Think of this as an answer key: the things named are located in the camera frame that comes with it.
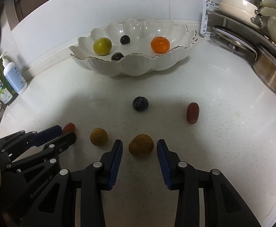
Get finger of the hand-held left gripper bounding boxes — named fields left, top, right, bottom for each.
left=1, top=132, right=77, bottom=171
left=0, top=124, right=63, bottom=154

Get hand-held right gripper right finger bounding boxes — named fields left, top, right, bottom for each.
left=157, top=139, right=263, bottom=227

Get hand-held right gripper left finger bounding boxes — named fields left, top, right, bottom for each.
left=20, top=139, right=124, bottom=227

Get red grape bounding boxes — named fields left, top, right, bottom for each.
left=186, top=102, right=200, bottom=124
left=62, top=122, right=76, bottom=135

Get brown longan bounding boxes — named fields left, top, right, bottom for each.
left=129, top=134, right=154, bottom=157
left=90, top=128, right=108, bottom=146

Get white scalloped bowl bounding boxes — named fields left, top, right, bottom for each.
left=69, top=18, right=198, bottom=77

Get yellow-green plum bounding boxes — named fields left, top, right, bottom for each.
left=93, top=37, right=112, bottom=56

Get orange mandarin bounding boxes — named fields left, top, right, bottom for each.
left=151, top=36, right=171, bottom=54

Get white pump bottle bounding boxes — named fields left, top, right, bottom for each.
left=0, top=51, right=28, bottom=95

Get green dish soap bottle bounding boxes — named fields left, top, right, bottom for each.
left=0, top=53, right=19, bottom=106

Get steel pot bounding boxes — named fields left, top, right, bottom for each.
left=253, top=44, right=276, bottom=94

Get steel pan lid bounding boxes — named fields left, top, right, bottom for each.
left=212, top=25, right=258, bottom=61

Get white shelf rack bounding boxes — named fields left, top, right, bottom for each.
left=200, top=0, right=276, bottom=109

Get cream pot with glass lid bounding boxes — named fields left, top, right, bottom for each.
left=218, top=0, right=265, bottom=30

